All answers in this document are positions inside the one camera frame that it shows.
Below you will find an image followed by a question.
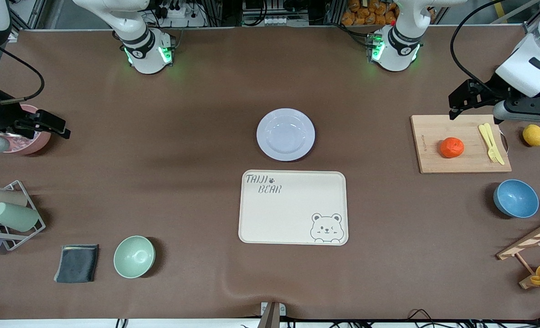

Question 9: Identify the lavender round plate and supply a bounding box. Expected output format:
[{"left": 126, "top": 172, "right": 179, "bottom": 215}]
[{"left": 257, "top": 108, "right": 316, "bottom": 162}]

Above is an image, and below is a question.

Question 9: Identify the pink bowl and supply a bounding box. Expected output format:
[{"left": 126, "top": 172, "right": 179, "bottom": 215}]
[{"left": 0, "top": 104, "right": 51, "bottom": 155}]

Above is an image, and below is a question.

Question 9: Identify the wooden cutting board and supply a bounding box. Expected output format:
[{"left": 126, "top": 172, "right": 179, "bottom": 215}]
[{"left": 411, "top": 114, "right": 512, "bottom": 174}]

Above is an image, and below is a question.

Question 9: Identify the yellow lemon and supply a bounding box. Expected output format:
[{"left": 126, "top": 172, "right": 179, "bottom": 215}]
[{"left": 523, "top": 124, "right": 540, "bottom": 147}]

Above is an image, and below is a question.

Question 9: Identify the beige cup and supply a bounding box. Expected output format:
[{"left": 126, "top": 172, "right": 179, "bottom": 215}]
[{"left": 0, "top": 189, "right": 28, "bottom": 210}]

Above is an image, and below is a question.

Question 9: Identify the sage green cup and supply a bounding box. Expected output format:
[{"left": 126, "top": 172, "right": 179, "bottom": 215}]
[{"left": 0, "top": 202, "right": 40, "bottom": 232}]

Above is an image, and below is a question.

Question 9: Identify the blue bowl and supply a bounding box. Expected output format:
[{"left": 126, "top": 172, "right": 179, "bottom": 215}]
[{"left": 494, "top": 179, "right": 540, "bottom": 219}]

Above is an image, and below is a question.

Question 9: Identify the orange fruit pile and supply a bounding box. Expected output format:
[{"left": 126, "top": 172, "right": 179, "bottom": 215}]
[{"left": 341, "top": 0, "right": 400, "bottom": 26}]

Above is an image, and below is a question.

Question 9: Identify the dark grey folded cloth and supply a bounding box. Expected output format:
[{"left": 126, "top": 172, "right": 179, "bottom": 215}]
[{"left": 54, "top": 244, "right": 99, "bottom": 284}]

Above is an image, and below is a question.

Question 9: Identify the wooden mug rack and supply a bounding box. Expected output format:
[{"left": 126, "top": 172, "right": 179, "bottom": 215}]
[{"left": 497, "top": 214, "right": 540, "bottom": 290}]

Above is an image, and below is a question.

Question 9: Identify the mint green bowl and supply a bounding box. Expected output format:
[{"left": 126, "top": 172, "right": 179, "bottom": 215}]
[{"left": 113, "top": 236, "right": 155, "bottom": 279}]

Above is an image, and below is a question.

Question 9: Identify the white power strip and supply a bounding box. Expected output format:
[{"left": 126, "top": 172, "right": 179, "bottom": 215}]
[{"left": 158, "top": 0, "right": 206, "bottom": 28}]

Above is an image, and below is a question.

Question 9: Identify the cream bear print tray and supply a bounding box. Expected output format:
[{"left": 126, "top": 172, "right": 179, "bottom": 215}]
[{"left": 238, "top": 170, "right": 349, "bottom": 246}]

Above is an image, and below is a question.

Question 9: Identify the brown table cover mat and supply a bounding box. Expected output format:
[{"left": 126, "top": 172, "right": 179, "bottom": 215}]
[{"left": 0, "top": 25, "right": 540, "bottom": 321}]

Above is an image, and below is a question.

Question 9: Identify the metal table clamp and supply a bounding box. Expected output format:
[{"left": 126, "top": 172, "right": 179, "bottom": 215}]
[{"left": 257, "top": 302, "right": 287, "bottom": 328}]

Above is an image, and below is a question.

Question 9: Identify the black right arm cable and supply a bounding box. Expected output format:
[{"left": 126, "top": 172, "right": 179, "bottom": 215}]
[{"left": 0, "top": 47, "right": 46, "bottom": 105}]

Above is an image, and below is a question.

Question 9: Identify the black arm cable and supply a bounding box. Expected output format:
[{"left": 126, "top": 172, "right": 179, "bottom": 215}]
[
  {"left": 450, "top": 0, "right": 525, "bottom": 94},
  {"left": 0, "top": 47, "right": 46, "bottom": 105}
]

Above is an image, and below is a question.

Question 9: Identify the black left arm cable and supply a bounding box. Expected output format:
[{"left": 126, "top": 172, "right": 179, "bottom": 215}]
[{"left": 450, "top": 0, "right": 525, "bottom": 94}]

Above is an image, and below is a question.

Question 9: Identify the grey wire cup rack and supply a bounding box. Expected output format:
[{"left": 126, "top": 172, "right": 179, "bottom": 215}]
[{"left": 0, "top": 180, "right": 46, "bottom": 251}]

